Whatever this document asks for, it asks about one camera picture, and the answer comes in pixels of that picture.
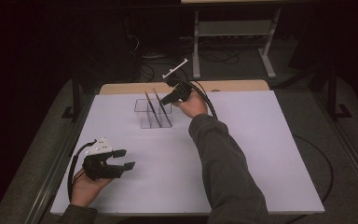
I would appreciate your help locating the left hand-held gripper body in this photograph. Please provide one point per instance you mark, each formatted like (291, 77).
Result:
(98, 168)

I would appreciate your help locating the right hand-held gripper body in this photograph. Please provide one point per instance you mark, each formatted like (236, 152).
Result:
(185, 93)

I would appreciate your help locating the black chopstick with orange end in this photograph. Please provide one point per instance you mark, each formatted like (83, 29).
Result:
(153, 109)
(163, 109)

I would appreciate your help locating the clear plastic organizer box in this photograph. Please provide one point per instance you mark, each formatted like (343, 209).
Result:
(143, 107)

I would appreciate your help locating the person's right hand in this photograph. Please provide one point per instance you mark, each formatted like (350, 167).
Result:
(195, 107)

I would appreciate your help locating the person's left hand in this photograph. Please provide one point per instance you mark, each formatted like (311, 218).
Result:
(85, 189)

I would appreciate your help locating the wooden table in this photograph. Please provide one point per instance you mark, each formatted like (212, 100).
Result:
(130, 87)

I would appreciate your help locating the white board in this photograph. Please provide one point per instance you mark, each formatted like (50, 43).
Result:
(167, 193)

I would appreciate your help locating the black metal stand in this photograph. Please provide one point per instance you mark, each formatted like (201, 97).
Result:
(332, 93)
(75, 99)

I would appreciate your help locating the aluminium rail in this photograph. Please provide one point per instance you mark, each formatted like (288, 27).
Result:
(351, 155)
(52, 183)

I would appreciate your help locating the white metal frame desk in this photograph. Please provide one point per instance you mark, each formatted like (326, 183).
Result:
(233, 28)

